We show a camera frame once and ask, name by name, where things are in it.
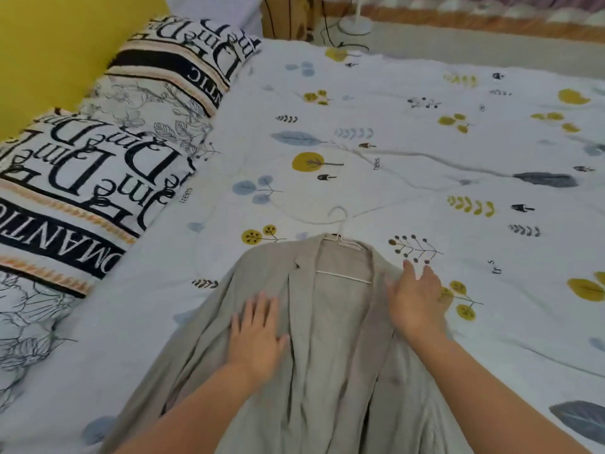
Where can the white nightstand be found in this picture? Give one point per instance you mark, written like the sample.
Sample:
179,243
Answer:
212,9

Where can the wooden cabinet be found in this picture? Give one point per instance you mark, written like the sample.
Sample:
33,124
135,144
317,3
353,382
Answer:
283,14

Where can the white leaf print quilt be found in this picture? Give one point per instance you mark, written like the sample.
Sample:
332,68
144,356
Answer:
425,160

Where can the person's left hand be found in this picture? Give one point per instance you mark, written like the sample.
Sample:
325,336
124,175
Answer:
255,340

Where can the yellow black bed headboard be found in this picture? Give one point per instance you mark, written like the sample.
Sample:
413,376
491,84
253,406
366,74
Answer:
61,51

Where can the person's right hand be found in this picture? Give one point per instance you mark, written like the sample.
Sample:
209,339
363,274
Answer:
418,307

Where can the purple curtain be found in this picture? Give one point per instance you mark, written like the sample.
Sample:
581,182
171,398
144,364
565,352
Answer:
472,16

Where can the beige grey cardigan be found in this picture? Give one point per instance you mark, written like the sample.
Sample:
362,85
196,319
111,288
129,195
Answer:
331,373

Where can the white standing fan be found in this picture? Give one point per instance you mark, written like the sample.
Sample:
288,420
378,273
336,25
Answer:
357,24

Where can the person's right forearm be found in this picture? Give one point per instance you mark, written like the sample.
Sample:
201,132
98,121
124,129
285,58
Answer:
491,397

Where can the black white printed pillow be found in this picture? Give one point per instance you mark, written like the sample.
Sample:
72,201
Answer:
189,66
71,198

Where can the person's left forearm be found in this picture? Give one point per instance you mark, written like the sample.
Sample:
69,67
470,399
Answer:
189,416

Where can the white plastic hanger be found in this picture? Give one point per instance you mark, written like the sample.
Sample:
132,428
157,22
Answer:
341,231

